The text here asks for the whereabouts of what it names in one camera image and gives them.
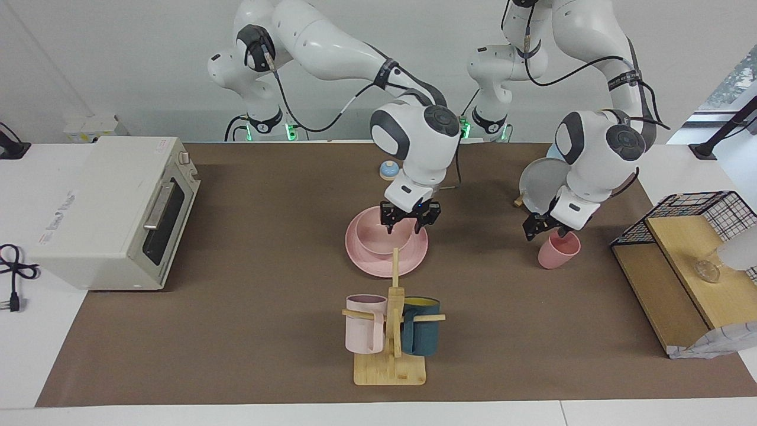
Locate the white toaster oven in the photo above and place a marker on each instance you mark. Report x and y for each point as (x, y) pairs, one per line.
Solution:
(100, 213)

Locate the dark teal mug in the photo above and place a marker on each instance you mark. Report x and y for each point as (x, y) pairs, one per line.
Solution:
(421, 337)

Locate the black clamp base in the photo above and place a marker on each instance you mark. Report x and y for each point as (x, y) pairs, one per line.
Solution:
(12, 149)

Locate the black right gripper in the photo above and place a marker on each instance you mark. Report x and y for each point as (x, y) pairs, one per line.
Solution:
(411, 213)

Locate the wooden two-tier shelf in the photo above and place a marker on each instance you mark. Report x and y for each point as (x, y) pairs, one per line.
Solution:
(680, 260)

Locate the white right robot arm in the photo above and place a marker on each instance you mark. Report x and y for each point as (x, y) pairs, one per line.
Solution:
(331, 41)

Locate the blue service bell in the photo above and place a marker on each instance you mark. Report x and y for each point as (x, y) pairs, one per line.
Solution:
(387, 172)

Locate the pink plate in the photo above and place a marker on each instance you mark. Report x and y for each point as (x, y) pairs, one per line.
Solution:
(384, 265)

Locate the brown table mat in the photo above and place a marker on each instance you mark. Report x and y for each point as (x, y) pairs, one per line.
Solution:
(236, 331)

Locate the patterned white bag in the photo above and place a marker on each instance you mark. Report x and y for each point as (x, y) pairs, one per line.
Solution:
(718, 343)

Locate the frosted white container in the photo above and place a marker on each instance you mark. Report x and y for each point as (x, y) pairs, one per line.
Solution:
(739, 248)

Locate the wooden mug rack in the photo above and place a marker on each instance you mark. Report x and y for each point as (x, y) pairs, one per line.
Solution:
(390, 370)

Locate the clear glass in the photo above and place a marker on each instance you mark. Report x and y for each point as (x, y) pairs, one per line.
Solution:
(708, 269)

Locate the white power strip box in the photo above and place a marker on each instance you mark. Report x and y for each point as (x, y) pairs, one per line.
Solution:
(89, 126)

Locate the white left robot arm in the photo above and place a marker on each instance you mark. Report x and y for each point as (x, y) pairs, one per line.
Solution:
(597, 148)

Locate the wooden plate rack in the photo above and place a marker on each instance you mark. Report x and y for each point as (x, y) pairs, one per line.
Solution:
(518, 200)

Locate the blue plate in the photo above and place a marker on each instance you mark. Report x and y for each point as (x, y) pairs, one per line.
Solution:
(553, 152)

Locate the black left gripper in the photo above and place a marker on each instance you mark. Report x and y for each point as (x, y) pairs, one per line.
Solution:
(547, 221)

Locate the pink cup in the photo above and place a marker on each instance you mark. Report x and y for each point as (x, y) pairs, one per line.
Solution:
(555, 254)

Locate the grey plate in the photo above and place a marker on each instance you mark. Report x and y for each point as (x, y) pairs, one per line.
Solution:
(541, 183)

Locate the pink bowl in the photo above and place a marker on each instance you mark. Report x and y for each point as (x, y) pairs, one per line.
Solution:
(378, 239)

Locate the light pink mug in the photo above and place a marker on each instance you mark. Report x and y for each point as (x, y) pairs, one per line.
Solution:
(364, 331)

